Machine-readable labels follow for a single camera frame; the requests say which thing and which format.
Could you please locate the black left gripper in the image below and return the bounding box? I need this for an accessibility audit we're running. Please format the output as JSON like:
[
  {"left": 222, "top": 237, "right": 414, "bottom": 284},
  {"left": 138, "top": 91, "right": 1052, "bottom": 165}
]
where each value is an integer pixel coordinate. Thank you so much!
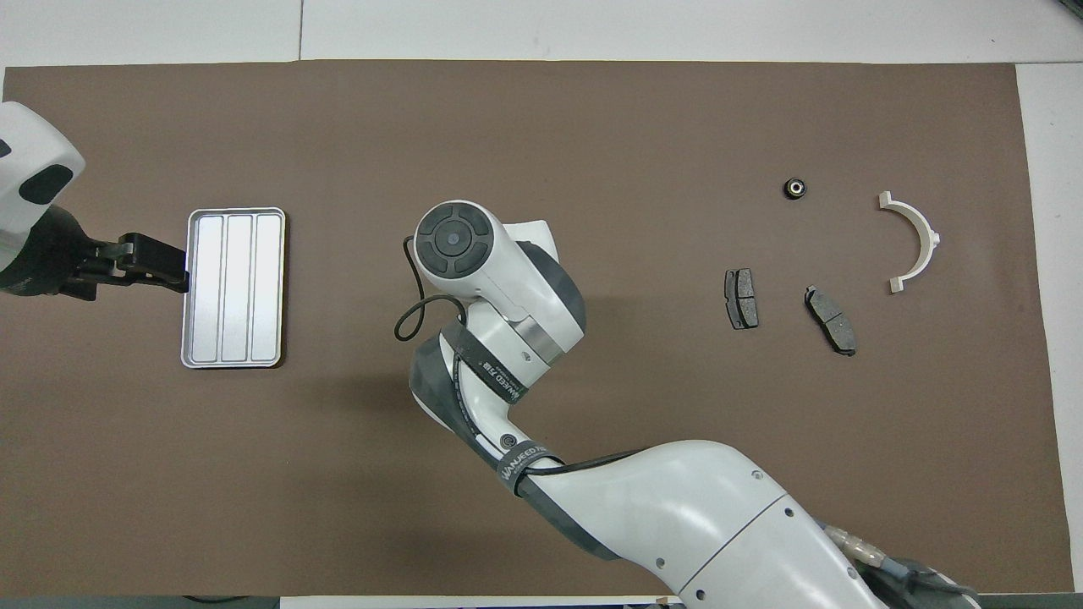
[{"left": 0, "top": 206, "right": 189, "bottom": 299}]

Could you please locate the silver metal tray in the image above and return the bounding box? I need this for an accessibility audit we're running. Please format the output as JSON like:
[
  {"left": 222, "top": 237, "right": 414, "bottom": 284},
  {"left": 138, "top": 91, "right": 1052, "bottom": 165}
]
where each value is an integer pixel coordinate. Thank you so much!
[{"left": 180, "top": 207, "right": 287, "bottom": 370}]

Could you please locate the brown table mat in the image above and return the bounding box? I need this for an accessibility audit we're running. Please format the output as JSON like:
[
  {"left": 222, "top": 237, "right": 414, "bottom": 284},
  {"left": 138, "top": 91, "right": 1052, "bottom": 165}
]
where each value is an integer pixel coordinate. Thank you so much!
[{"left": 0, "top": 59, "right": 1075, "bottom": 597}]

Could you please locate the short dark brake pad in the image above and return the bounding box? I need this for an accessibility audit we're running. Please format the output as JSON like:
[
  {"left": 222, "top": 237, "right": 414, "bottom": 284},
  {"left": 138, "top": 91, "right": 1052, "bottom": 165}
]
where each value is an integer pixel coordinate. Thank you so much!
[{"left": 723, "top": 268, "right": 760, "bottom": 331}]

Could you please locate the long dark brake pad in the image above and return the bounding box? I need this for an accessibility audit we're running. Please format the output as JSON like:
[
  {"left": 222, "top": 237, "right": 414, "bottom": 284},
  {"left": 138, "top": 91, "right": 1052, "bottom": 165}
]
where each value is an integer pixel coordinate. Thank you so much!
[{"left": 804, "top": 285, "right": 857, "bottom": 357}]

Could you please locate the white semicircular bracket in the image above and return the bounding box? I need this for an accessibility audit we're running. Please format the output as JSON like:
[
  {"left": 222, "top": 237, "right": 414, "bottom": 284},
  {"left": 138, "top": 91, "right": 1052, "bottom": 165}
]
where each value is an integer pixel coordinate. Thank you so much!
[{"left": 878, "top": 191, "right": 942, "bottom": 294}]

